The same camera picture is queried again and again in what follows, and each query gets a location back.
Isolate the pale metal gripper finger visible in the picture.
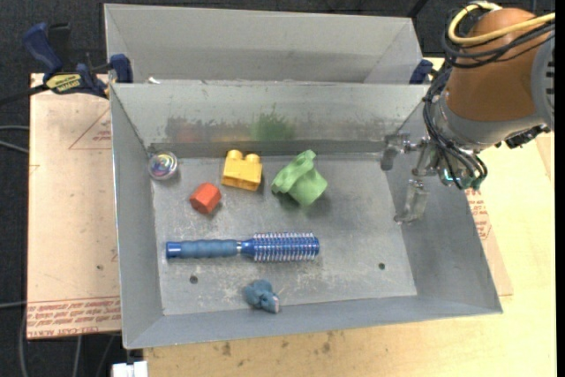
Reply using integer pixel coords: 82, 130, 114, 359
380, 133, 420, 171
393, 179, 431, 225

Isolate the grey metal bin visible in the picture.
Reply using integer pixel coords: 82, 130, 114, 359
103, 3, 504, 351

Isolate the green plastic toy piece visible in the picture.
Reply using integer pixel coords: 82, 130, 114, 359
270, 148, 329, 208

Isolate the yellow toy brick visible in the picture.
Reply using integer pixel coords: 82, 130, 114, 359
220, 148, 264, 192

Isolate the blue round hairbrush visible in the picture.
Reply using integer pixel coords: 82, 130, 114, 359
165, 231, 321, 264

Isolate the blue toy mouse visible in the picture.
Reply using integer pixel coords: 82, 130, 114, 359
241, 278, 282, 315

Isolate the red-orange small block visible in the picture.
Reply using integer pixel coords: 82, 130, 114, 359
188, 182, 222, 216

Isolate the shiny iridescent spinning top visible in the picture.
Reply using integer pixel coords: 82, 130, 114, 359
147, 150, 180, 182

